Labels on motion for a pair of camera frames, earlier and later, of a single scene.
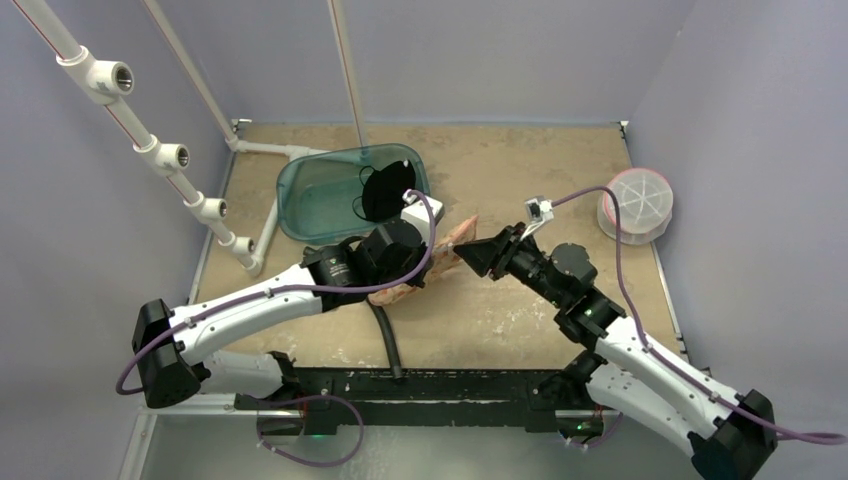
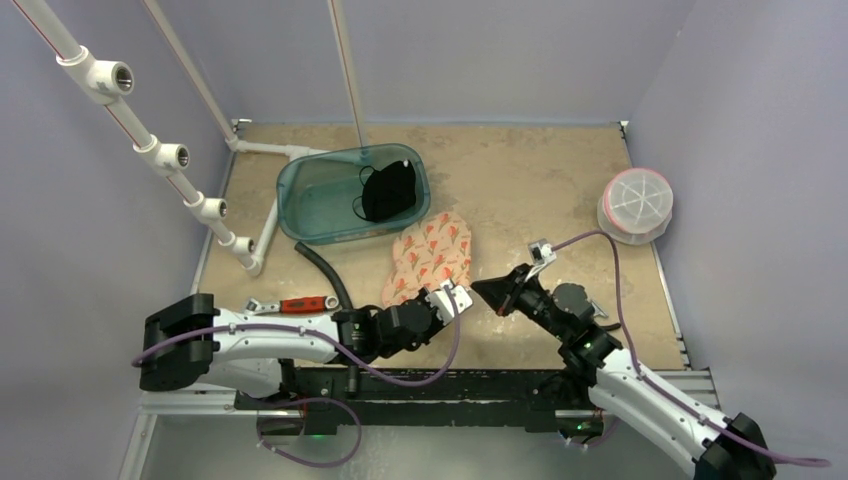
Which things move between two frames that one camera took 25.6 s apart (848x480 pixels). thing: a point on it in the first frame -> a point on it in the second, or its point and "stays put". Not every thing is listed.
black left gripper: (418, 280) -> (437, 323)
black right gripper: (505, 255) -> (517, 287)
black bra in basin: (382, 191) stays put
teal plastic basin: (316, 191) stays put
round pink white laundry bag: (645, 203) stays put
